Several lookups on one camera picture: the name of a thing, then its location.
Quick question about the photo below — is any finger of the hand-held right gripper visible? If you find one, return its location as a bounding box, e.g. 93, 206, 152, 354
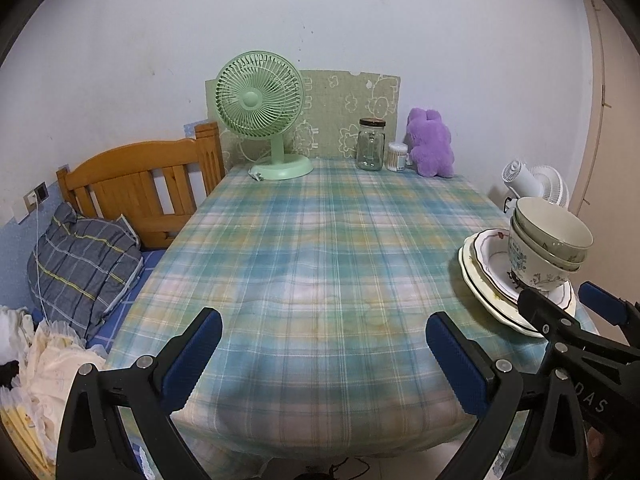
579, 281, 640, 333
517, 287, 640, 376

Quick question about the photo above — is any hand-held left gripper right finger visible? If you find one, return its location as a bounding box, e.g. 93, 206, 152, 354
425, 310, 587, 480

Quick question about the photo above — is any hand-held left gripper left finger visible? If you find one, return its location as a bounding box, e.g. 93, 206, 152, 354
55, 306, 223, 480

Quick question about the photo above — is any floral ceramic bowl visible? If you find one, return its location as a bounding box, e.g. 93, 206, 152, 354
507, 237, 571, 292
510, 230, 587, 272
514, 197, 594, 261

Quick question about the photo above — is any scalloped yellow floral plate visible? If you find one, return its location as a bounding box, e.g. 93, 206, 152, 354
457, 237, 578, 338

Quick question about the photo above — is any white plate with red flowers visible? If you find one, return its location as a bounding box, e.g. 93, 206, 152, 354
472, 228, 577, 313

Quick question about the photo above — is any round yellow floral plate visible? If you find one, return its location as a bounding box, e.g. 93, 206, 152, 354
462, 232, 576, 326

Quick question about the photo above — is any blue plaid bedsheet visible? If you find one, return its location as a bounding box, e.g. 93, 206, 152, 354
30, 247, 168, 356

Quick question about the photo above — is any white clip fan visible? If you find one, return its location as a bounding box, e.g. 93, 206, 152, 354
501, 159, 571, 211

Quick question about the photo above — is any white frilly cloth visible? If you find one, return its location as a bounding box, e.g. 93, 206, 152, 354
0, 305, 108, 461

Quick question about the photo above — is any grey plaid pillow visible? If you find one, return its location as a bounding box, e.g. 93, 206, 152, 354
27, 202, 143, 341

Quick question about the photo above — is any blue green plaid tablecloth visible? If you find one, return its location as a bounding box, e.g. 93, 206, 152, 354
105, 157, 601, 461

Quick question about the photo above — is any beige door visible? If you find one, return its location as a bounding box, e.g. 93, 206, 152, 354
570, 0, 640, 241

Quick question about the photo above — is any yellow striped cloth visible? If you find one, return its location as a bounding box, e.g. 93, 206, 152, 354
0, 395, 56, 478

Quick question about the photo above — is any purple plush toy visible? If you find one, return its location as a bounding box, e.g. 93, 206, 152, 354
404, 107, 456, 178

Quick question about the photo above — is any wooden headboard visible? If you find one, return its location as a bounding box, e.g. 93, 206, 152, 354
56, 122, 226, 250

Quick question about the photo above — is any clear cotton swab container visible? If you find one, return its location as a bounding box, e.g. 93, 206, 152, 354
386, 141, 415, 172

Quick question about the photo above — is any glass jar with dark lid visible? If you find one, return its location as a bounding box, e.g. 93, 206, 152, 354
356, 118, 387, 172

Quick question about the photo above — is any green patterned board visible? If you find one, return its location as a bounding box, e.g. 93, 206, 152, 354
205, 69, 402, 168

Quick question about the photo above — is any green desk fan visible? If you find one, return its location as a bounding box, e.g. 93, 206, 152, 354
215, 51, 315, 181

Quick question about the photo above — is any black cable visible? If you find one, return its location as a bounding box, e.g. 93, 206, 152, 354
295, 457, 373, 480

